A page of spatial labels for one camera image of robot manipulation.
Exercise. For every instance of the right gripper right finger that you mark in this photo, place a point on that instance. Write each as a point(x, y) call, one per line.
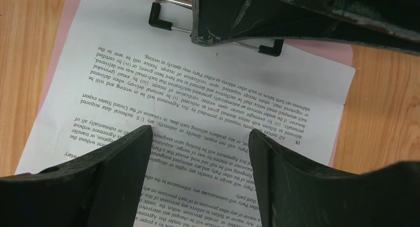
point(295, 191)

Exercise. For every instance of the printed paper sheet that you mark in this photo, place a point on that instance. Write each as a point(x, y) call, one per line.
point(189, 188)

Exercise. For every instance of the pink paper sheet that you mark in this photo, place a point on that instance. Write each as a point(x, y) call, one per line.
point(59, 38)

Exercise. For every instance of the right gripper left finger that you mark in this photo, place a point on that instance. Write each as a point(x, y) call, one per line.
point(101, 188)

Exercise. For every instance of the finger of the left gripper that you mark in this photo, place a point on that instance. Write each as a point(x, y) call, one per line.
point(385, 24)

